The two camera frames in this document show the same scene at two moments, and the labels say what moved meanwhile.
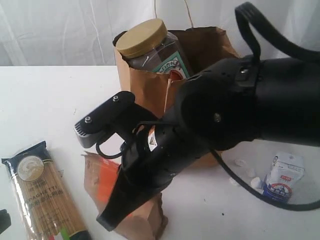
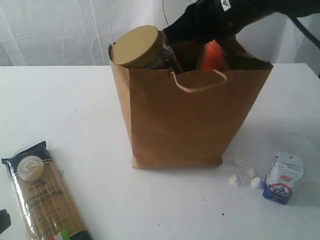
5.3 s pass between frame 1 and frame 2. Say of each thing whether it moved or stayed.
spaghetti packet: stayed
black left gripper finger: stayed
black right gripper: moved
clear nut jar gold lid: moved
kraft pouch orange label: moved
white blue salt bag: stayed
